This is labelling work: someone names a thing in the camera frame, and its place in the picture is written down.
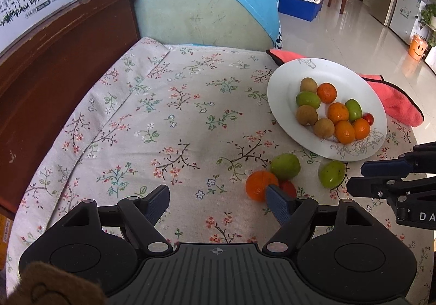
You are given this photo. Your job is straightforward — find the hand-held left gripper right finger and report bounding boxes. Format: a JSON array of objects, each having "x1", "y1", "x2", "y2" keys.
[{"x1": 262, "y1": 184, "x2": 375, "y2": 254}]

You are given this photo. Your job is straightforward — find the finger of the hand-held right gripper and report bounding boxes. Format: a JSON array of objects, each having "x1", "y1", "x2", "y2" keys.
[
  {"x1": 361, "y1": 142, "x2": 436, "y2": 177},
  {"x1": 347, "y1": 176, "x2": 436, "y2": 206}
]

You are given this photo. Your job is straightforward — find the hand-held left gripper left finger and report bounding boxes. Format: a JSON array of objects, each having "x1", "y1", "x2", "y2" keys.
[{"x1": 63, "y1": 184, "x2": 172, "y2": 256}]

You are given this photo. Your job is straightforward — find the large orange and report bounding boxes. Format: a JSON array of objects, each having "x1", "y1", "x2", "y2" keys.
[{"x1": 245, "y1": 170, "x2": 280, "y2": 203}]

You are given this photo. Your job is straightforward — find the large green jujube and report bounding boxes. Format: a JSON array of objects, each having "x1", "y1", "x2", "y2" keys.
[{"x1": 270, "y1": 153, "x2": 301, "y2": 180}]

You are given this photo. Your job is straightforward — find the small orange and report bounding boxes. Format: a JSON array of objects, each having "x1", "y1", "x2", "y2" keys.
[
  {"x1": 327, "y1": 102, "x2": 350, "y2": 124},
  {"x1": 352, "y1": 118, "x2": 371, "y2": 141},
  {"x1": 334, "y1": 120, "x2": 356, "y2": 145},
  {"x1": 316, "y1": 82, "x2": 338, "y2": 104}
]

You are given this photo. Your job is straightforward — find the brown longan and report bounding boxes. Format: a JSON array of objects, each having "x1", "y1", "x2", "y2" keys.
[
  {"x1": 296, "y1": 104, "x2": 319, "y2": 126},
  {"x1": 300, "y1": 77, "x2": 318, "y2": 93},
  {"x1": 313, "y1": 117, "x2": 336, "y2": 139}
]

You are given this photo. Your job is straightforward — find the white floral plate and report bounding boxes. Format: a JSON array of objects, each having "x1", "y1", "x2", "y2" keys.
[{"x1": 267, "y1": 58, "x2": 388, "y2": 161}]

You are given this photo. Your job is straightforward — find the pink towel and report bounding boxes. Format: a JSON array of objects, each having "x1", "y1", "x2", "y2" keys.
[{"x1": 266, "y1": 48, "x2": 425, "y2": 127}]

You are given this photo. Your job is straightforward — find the floral cloth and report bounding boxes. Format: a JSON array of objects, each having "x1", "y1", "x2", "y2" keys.
[{"x1": 7, "y1": 37, "x2": 436, "y2": 292}]

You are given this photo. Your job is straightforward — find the orange smiley bucket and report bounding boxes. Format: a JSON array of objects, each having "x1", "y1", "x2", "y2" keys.
[{"x1": 408, "y1": 33, "x2": 428, "y2": 61}]

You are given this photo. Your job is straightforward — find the brown fuzzy sleeve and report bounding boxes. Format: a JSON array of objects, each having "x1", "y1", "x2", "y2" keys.
[{"x1": 7, "y1": 262, "x2": 107, "y2": 305}]

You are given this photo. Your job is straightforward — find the small white refrigerator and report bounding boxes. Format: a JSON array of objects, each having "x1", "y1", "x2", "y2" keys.
[{"x1": 388, "y1": 0, "x2": 430, "y2": 45}]

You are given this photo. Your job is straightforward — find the orange box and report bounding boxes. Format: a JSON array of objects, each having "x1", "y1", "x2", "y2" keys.
[{"x1": 0, "y1": 215, "x2": 15, "y2": 270}]

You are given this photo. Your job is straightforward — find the green potted plant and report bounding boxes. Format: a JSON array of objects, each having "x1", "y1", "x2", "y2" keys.
[{"x1": 416, "y1": 2, "x2": 436, "y2": 33}]

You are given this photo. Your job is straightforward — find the wooden headboard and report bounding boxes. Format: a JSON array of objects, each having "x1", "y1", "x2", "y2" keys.
[{"x1": 0, "y1": 0, "x2": 142, "y2": 220}]

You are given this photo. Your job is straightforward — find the blue plastic bin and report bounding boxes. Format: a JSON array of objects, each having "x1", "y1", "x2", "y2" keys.
[{"x1": 278, "y1": 0, "x2": 323, "y2": 22}]

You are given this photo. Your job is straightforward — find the green cushion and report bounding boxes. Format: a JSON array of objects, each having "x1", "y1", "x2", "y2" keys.
[{"x1": 134, "y1": 0, "x2": 280, "y2": 50}]

